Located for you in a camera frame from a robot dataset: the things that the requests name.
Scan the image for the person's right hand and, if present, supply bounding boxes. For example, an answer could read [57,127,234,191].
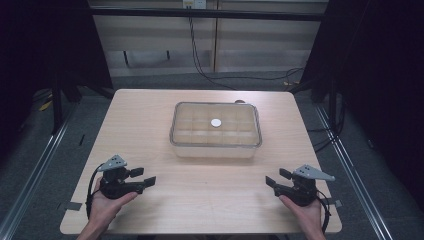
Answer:
[278,194,326,234]

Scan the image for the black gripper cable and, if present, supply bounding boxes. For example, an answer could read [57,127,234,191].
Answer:
[314,189,333,234]
[85,162,106,220]

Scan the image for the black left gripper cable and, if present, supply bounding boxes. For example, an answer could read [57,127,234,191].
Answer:
[85,162,106,220]

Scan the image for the black floor cables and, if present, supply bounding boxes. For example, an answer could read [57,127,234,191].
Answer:
[306,99,346,154]

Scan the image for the dark curtain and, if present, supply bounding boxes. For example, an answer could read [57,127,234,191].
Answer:
[299,0,424,204]
[0,0,114,101]

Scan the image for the clear container lid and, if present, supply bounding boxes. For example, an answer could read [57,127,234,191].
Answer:
[168,101,263,149]

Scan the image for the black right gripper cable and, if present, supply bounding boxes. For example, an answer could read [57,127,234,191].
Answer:
[314,189,333,234]

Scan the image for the metal floor rail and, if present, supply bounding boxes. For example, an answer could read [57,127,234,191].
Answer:
[314,103,395,240]
[0,106,79,240]

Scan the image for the white wall outlet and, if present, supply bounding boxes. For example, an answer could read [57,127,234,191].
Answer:
[181,0,208,10]

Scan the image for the black stand post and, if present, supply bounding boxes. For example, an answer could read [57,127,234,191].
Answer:
[50,74,65,135]

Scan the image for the yellow tape strip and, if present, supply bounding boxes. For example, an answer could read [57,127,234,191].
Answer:
[38,99,54,112]

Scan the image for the black hanging cable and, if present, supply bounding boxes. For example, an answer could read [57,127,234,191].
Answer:
[187,16,305,92]

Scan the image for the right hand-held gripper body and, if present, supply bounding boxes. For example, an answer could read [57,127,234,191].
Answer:
[273,163,337,208]

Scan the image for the grey tape piece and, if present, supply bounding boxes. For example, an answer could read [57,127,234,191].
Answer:
[63,201,83,212]
[322,197,343,209]

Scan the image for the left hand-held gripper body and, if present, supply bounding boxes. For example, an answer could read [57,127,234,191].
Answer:
[97,154,146,201]

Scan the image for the black metal frame bar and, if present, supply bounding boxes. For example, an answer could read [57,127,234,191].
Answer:
[89,7,327,22]

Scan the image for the clear plastic container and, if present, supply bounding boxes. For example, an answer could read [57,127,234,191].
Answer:
[171,141,260,160]

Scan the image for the person's left hand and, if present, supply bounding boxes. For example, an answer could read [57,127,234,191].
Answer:
[88,176,140,232]

